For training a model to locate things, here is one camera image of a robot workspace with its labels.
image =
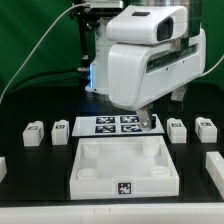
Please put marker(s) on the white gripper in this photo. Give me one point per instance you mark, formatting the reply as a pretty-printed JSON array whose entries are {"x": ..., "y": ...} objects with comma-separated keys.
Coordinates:
[{"x": 131, "y": 86}]

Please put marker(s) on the white square tabletop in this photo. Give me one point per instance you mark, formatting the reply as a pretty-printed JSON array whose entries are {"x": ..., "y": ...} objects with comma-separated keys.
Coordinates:
[{"x": 123, "y": 167}]

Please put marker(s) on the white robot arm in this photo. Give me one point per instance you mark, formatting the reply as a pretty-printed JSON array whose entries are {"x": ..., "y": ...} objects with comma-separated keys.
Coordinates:
[{"x": 146, "y": 23}]

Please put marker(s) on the white tag sheet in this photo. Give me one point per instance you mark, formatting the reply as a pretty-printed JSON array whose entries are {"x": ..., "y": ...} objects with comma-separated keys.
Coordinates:
[{"x": 112, "y": 125}]

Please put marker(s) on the left white obstacle bar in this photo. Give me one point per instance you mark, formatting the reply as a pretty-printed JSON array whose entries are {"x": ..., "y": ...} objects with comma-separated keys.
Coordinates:
[{"x": 3, "y": 168}]

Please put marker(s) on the green backdrop curtain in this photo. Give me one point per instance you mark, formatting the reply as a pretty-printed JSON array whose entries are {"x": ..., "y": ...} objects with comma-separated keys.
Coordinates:
[{"x": 35, "y": 37}]

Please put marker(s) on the right white obstacle wall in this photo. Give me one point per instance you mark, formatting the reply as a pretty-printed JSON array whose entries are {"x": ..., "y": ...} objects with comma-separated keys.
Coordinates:
[{"x": 215, "y": 168}]

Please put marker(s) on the camera on black stand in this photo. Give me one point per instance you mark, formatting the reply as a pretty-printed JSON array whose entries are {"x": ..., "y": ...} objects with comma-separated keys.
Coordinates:
[{"x": 88, "y": 13}]

